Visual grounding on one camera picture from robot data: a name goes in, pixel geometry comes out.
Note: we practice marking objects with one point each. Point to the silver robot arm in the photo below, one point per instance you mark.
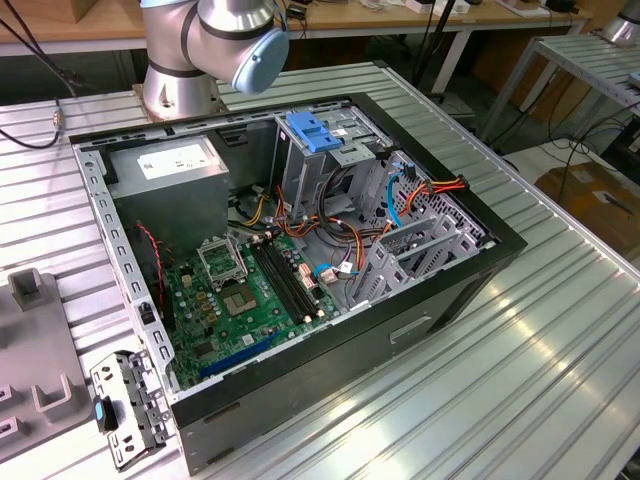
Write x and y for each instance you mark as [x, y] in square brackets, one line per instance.
[170, 75]

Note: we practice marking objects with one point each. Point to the metal disk bay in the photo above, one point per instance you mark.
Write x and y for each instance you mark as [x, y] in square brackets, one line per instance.
[452, 242]

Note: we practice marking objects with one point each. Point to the black RAM slot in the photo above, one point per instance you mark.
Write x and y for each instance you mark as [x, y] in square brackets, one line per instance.
[274, 280]
[296, 280]
[282, 280]
[289, 280]

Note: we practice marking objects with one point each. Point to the metal drive cage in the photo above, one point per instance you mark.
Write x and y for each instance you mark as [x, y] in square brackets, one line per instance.
[310, 180]

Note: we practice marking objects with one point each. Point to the CPU socket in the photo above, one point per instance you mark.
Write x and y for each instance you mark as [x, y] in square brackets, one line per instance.
[240, 300]

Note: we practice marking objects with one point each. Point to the blue plastic drive latch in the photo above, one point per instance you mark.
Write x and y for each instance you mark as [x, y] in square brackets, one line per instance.
[312, 132]

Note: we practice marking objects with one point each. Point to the green motherboard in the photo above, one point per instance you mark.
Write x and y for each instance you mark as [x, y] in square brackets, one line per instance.
[235, 330]

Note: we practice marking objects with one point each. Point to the black PC case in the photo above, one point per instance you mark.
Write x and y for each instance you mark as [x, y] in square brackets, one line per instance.
[325, 380]

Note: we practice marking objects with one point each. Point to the blue expansion slot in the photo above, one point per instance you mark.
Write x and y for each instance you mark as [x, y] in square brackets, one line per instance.
[235, 359]

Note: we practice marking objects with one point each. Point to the grey power supply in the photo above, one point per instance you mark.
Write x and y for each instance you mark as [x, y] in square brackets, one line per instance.
[170, 200]

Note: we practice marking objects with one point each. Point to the black case fan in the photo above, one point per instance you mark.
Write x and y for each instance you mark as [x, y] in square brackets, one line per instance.
[150, 270]

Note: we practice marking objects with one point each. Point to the small black case clip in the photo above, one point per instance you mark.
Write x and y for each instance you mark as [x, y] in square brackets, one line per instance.
[145, 315]

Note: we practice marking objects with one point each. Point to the large cardboard box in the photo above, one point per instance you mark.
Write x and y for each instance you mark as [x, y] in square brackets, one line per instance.
[585, 200]

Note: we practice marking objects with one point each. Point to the black clip blue button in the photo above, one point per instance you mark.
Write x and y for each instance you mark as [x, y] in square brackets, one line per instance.
[107, 417]

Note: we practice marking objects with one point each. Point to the grey parts rack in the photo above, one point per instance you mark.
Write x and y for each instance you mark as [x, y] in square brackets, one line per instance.
[35, 345]

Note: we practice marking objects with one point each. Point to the wooden desk white frame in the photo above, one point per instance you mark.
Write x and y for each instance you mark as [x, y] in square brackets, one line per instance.
[380, 20]

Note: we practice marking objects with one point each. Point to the hinged metal slot bracket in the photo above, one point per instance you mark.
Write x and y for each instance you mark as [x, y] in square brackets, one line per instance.
[142, 400]

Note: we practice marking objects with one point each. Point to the metal slat table white frame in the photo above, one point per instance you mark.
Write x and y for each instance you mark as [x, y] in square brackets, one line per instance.
[580, 57]

